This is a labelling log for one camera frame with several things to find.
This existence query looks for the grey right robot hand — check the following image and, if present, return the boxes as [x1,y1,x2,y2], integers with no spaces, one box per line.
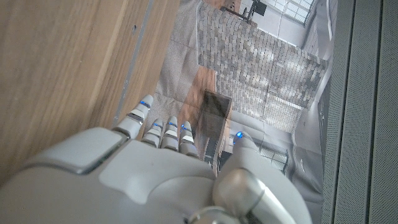
[0,94,313,224]

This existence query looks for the printed office backdrop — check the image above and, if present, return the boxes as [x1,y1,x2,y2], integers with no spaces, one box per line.
[154,0,339,224]

